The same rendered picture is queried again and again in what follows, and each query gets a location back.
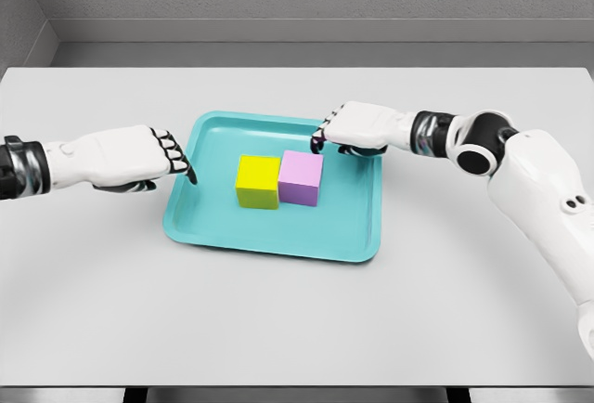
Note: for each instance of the pink cube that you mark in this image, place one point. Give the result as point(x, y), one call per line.
point(301, 176)

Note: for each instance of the teal rectangular tray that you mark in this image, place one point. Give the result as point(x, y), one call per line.
point(278, 217)

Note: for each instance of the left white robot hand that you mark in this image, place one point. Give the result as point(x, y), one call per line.
point(132, 152)

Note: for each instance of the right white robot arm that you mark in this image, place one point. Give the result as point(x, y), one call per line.
point(524, 180)

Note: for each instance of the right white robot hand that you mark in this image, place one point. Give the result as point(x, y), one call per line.
point(357, 124)

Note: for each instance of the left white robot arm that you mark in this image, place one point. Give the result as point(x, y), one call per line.
point(44, 164)

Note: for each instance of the yellow cube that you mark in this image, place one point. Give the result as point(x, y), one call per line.
point(257, 180)

